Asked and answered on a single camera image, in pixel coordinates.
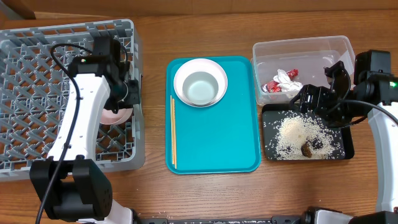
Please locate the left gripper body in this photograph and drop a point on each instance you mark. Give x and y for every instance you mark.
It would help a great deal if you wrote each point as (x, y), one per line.
(123, 98)

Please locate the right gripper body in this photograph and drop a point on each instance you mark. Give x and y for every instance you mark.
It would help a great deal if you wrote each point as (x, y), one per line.
(328, 106)

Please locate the pink bowl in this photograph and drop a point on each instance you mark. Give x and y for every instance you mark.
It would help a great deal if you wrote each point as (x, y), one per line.
(110, 118)

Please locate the white rice grains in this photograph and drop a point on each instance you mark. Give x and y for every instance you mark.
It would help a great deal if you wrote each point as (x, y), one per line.
(295, 133)

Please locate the white tissue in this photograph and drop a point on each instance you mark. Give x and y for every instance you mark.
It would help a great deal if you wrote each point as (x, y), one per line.
(285, 80)

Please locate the brown food scrap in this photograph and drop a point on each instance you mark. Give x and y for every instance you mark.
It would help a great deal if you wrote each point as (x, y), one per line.
(306, 150)

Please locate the red snack wrapper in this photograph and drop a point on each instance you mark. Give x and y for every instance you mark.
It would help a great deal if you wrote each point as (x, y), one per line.
(269, 87)

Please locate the grey bowl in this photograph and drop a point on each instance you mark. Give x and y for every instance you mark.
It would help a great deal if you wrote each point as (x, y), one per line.
(200, 88)

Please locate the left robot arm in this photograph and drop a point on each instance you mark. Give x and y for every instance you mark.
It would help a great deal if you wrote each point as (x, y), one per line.
(69, 184)

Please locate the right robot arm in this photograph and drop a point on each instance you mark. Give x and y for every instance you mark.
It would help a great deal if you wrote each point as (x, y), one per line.
(370, 93)

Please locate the grey dishwasher rack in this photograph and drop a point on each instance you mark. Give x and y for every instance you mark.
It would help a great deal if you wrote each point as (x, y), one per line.
(34, 89)

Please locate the black plastic tray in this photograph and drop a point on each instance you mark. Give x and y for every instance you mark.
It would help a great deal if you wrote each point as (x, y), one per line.
(348, 143)

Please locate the clear plastic bin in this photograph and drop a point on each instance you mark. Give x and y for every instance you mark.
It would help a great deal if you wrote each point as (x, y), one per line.
(308, 55)

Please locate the white round plate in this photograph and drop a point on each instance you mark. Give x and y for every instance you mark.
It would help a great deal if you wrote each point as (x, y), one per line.
(201, 65)

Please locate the teal plastic tray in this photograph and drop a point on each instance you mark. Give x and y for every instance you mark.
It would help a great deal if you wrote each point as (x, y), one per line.
(222, 138)

